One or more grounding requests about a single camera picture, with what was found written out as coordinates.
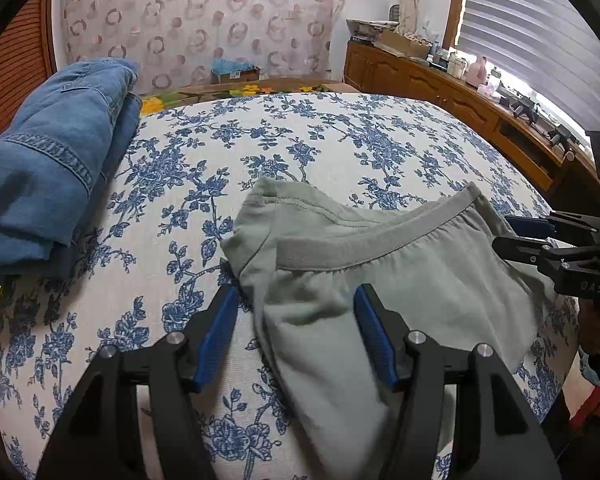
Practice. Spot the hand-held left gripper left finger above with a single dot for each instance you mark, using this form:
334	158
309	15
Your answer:
215	332

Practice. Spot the open cardboard box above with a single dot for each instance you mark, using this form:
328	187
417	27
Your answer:
405	44

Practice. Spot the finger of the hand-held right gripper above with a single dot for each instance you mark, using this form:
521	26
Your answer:
522	250
527	226

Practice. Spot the pink bottle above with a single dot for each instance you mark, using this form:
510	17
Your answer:
478	71

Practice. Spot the cardboard box with blue fluff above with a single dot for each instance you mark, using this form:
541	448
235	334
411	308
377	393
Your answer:
235	71

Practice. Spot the grey-green pants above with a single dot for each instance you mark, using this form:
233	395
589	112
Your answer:
330	290

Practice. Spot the brown slatted wooden door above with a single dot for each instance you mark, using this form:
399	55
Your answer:
15	70

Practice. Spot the blue denim jeans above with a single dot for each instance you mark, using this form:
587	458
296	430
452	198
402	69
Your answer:
45	160

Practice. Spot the white jar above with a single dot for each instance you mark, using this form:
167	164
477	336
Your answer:
458	66

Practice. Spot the grey window blind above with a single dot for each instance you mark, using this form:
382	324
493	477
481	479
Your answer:
540	25

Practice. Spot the blue floral bedsheet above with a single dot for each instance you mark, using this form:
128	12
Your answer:
180	160

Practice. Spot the stack of papers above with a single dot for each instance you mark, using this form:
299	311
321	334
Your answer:
370	30

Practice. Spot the black gadget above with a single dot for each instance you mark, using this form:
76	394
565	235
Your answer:
520	105
561	136

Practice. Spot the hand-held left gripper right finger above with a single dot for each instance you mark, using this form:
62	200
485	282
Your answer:
375	332

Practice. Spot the yellow floral blanket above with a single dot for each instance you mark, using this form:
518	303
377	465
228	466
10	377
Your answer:
152	105

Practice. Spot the wooden cabinet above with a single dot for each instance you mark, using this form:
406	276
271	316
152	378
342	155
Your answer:
420	80

